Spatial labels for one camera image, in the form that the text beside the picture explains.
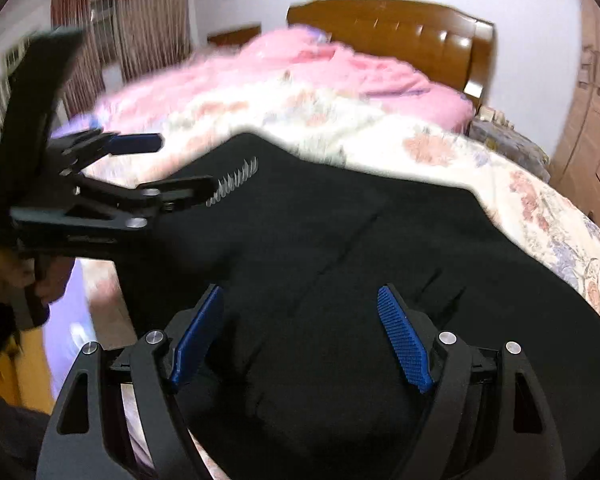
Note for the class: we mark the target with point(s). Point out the floral bedsheet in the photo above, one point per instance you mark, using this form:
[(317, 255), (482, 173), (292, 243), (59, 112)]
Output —
[(530, 185)]

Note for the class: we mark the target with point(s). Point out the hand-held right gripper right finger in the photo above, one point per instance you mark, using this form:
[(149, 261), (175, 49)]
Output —
[(405, 345)]

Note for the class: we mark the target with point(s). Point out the pink quilt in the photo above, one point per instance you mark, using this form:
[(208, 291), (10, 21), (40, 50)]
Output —
[(330, 70)]

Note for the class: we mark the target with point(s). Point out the purple cloth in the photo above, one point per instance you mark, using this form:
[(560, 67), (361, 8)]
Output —
[(70, 335)]

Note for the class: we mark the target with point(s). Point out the nightstand with floral cover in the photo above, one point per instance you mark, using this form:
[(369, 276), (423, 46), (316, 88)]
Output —
[(510, 142)]

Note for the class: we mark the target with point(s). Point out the person's dark clothing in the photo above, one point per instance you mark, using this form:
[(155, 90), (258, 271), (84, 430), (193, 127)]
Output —
[(10, 435)]

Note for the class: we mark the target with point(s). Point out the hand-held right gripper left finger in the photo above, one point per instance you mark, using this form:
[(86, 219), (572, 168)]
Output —
[(200, 330)]

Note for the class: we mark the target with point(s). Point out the person's left hand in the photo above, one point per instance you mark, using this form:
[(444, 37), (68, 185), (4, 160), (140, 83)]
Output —
[(0, 272)]

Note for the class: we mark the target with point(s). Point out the small wooden cabinet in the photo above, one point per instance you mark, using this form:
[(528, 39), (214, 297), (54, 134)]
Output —
[(235, 36)]

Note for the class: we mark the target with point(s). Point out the wooden wardrobe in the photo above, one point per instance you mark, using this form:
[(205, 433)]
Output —
[(595, 135)]

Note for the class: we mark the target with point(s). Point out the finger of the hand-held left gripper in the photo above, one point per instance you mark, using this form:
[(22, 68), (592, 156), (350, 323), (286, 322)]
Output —
[(130, 142), (180, 192)]

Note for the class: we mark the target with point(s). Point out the window with grille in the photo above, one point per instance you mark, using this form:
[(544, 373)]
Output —
[(102, 25)]

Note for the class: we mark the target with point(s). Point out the wooden headboard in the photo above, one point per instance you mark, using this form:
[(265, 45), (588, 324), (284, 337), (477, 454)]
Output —
[(405, 30)]

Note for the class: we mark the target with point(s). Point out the red patterned curtain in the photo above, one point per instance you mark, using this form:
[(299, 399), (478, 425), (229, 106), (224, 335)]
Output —
[(80, 45), (150, 15)]

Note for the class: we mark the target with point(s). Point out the black pants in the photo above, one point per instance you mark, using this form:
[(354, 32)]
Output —
[(330, 235)]

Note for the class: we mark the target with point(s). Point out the orange object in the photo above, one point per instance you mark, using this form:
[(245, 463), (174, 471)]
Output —
[(20, 375)]

